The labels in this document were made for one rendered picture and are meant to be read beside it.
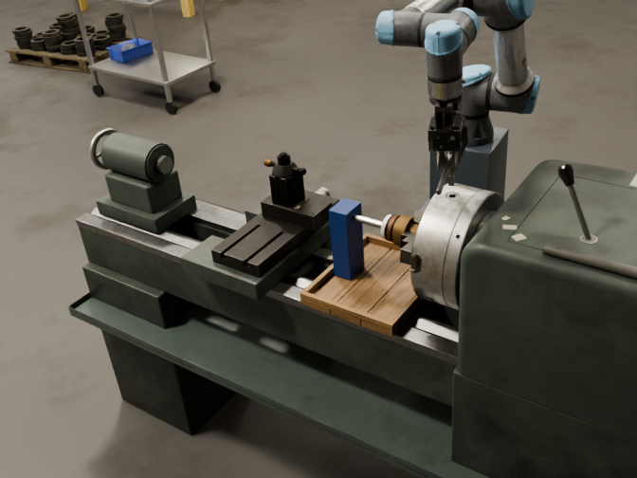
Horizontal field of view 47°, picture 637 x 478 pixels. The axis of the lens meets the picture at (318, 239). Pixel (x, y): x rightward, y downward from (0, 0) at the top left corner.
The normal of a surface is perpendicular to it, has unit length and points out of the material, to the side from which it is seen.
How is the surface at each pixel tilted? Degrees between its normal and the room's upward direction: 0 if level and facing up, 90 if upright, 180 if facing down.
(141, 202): 90
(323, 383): 0
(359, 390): 0
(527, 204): 0
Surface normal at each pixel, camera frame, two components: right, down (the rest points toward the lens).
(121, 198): -0.56, 0.48
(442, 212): -0.35, -0.49
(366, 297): -0.08, -0.84
